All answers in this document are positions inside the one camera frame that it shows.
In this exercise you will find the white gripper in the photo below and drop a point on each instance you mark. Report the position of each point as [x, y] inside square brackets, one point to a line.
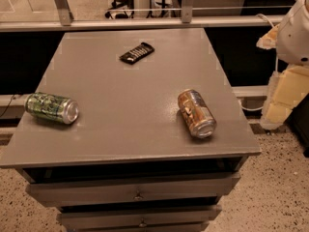
[294, 38]

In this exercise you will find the orange soda can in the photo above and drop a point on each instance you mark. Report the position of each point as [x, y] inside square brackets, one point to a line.
[196, 114]

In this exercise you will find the black office chair base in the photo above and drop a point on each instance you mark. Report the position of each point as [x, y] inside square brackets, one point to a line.
[120, 9]

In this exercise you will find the metal railing frame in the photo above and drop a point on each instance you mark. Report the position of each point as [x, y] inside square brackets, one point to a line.
[84, 15]

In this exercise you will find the grey drawer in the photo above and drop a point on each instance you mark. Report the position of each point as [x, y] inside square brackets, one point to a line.
[142, 218]
[133, 190]

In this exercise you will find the black rxbar chocolate bar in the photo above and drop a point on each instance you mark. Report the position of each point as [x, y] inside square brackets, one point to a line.
[137, 53]

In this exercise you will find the green soda can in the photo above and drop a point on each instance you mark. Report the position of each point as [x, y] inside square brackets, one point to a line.
[52, 107]

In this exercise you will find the top grey drawer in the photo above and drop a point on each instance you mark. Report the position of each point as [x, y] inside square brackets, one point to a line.
[133, 190]

